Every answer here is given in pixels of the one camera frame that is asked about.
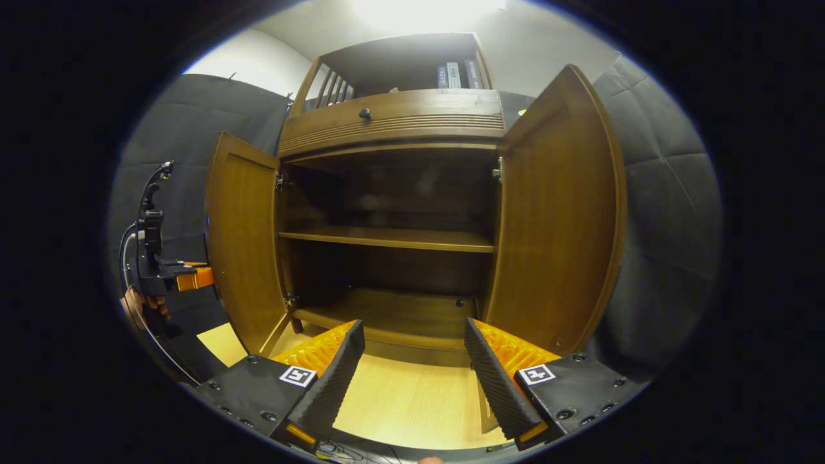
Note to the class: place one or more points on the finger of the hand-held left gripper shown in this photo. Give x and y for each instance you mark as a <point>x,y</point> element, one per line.
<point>196,278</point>

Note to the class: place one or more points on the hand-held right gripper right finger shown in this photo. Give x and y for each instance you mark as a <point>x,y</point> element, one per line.
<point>493,380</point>

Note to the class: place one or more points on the wooden cabinet drawer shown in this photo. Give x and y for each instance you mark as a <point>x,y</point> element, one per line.
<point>419,113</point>

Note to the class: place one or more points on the wooden double-door shoe cabinet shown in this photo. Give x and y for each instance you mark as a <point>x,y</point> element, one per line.
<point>399,122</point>

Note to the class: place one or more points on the wooden inner shelf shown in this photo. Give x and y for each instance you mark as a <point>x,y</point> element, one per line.
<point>387,238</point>

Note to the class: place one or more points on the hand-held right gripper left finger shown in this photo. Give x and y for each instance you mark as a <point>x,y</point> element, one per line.
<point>338,374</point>

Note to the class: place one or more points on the wooden cabinet door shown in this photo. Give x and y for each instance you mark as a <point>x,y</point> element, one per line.
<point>242,238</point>
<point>554,219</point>

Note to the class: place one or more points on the ceiling light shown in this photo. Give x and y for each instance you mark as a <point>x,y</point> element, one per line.
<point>425,6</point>

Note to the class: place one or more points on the grey book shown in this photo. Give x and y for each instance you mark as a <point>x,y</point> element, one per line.
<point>454,75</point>

